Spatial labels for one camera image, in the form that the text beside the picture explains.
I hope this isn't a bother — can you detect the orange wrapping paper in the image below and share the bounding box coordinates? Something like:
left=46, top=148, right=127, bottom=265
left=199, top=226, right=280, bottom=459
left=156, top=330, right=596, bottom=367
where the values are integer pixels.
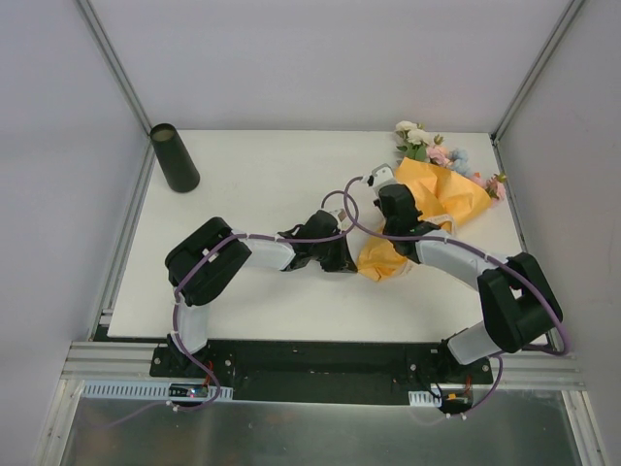
left=356, top=158, right=492, bottom=282

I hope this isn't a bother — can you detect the cream lace ribbon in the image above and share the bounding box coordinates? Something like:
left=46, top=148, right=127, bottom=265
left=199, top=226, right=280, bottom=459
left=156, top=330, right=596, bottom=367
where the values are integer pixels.
left=396, top=215, right=454, bottom=266

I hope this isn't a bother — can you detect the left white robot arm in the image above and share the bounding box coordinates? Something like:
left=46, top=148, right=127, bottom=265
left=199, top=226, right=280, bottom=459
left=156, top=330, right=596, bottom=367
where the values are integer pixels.
left=165, top=209, right=357, bottom=378

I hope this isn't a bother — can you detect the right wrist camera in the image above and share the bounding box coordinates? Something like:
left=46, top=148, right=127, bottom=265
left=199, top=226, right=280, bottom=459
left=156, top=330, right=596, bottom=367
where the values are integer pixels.
left=363, top=163, right=397, bottom=190

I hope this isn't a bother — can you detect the right white cable duct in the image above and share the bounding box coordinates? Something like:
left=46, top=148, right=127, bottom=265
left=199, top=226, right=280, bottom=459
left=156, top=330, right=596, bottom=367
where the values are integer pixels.
left=408, top=390, right=442, bottom=408

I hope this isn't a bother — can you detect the black cylindrical vase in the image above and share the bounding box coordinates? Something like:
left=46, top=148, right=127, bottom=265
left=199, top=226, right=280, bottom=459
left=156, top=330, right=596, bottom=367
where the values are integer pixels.
left=149, top=123, right=201, bottom=193

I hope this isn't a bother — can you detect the left white cable duct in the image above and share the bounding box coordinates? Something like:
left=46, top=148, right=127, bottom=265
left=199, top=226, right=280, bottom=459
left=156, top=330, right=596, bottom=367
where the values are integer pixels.
left=82, top=381, right=234, bottom=403

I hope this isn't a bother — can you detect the aluminium frame rail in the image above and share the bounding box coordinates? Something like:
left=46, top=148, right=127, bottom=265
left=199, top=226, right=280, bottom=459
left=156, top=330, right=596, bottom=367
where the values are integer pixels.
left=62, top=339, right=169, bottom=378

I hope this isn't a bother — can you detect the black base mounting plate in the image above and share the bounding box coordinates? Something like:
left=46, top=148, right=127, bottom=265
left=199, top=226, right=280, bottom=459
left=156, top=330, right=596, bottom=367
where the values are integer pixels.
left=149, top=340, right=493, bottom=406

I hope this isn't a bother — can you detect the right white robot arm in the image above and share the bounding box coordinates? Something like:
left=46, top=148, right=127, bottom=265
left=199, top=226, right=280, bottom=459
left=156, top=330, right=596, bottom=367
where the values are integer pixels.
left=375, top=183, right=567, bottom=383

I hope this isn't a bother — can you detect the white cable duct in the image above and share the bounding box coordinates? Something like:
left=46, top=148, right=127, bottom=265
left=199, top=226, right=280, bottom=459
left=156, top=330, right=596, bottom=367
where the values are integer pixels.
left=82, top=381, right=234, bottom=403
left=408, top=390, right=442, bottom=408

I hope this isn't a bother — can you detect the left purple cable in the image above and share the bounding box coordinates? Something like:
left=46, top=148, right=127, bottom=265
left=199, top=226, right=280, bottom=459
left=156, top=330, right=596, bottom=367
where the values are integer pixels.
left=80, top=189, right=361, bottom=428

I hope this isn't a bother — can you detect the artificial flower bunch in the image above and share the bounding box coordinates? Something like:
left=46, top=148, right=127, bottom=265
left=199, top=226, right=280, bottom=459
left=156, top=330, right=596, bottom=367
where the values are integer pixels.
left=394, top=120, right=507, bottom=203

